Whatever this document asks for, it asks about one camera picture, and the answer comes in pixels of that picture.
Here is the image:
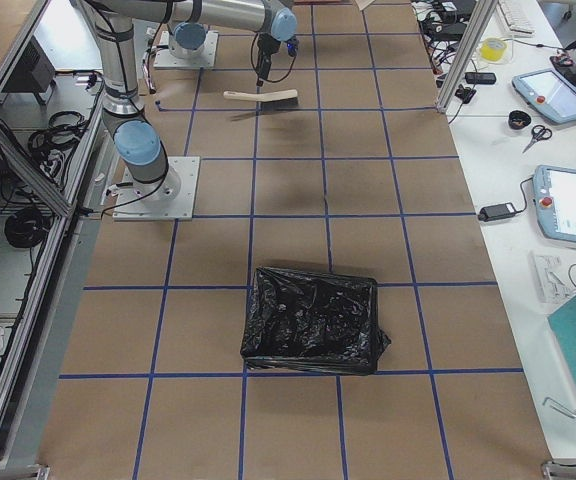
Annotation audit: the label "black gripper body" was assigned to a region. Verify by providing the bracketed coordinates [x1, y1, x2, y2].
[256, 35, 276, 80]

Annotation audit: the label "beige hand brush black bristles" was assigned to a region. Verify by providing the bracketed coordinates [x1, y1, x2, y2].
[223, 89, 298, 109]

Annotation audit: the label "beige plastic dustpan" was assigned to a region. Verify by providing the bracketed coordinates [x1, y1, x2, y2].
[355, 0, 376, 11]

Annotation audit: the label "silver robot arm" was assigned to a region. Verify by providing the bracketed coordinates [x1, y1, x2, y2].
[83, 1, 180, 204]
[128, 1, 299, 86]

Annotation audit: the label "bin with black bag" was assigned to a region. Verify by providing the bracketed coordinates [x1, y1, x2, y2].
[240, 267, 391, 375]

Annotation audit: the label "yellow tape roll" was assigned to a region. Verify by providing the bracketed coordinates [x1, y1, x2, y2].
[479, 37, 507, 62]

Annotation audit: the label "white keyboard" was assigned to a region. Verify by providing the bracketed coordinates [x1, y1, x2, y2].
[496, 0, 535, 37]

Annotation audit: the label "black power brick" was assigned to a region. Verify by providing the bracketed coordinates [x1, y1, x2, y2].
[477, 202, 518, 222]

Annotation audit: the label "far blue teach pendant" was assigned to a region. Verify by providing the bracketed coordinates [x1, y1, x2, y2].
[511, 69, 576, 124]

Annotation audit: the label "blue teach pendant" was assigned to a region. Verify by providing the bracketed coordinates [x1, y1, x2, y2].
[511, 69, 576, 124]
[532, 165, 576, 244]

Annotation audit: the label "black scissors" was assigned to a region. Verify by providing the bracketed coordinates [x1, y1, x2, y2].
[522, 124, 553, 153]

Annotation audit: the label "near blue teach pendant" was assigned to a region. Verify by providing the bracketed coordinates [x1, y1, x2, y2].
[532, 165, 576, 244]

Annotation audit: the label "metal hex key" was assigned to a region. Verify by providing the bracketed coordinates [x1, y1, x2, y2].
[542, 396, 576, 419]

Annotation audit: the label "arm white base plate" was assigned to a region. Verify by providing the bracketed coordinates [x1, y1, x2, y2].
[154, 30, 218, 70]
[111, 156, 201, 221]

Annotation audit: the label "aluminium frame post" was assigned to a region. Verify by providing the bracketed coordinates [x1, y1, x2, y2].
[436, 0, 497, 113]

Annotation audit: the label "black coiled cables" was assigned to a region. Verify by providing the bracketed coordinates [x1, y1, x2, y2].
[3, 205, 50, 250]

